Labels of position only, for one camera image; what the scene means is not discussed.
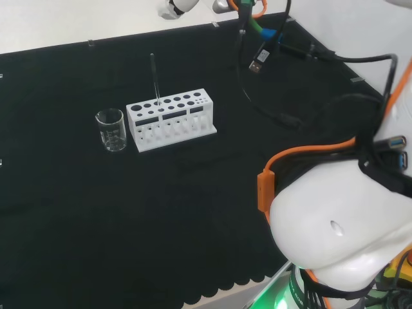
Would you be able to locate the black scalloped bench cloth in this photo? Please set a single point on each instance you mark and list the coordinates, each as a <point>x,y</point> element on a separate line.
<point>96,225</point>

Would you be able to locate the black plug with blue port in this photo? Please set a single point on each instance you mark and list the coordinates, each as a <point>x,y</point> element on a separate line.
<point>402,161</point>
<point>394,141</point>

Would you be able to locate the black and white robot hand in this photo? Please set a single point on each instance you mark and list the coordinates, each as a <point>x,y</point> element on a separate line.
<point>175,8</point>

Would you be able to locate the white test tube rack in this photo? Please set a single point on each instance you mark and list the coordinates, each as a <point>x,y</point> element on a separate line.
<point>132,127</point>

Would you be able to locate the small clear glass beaker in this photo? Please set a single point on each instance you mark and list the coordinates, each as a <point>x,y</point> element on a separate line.
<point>111,141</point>

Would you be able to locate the grey metal base plate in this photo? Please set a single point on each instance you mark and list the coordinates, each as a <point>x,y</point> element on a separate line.
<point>267,296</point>

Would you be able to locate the clear glass rod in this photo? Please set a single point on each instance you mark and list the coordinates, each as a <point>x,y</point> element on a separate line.
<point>155,80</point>

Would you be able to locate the yellow stop button box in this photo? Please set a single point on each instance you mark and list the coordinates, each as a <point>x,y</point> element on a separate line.
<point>391,273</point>

